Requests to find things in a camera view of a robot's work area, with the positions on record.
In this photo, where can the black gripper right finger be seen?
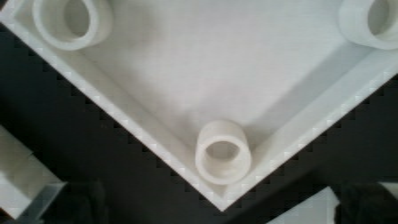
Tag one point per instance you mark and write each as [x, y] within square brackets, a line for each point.
[369, 203]

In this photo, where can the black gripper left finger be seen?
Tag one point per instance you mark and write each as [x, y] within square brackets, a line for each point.
[79, 207]

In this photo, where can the white square tabletop part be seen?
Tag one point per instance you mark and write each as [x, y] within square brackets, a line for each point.
[271, 62]

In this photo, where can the white U-shaped obstacle fence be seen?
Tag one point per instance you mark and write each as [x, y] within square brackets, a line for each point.
[26, 175]

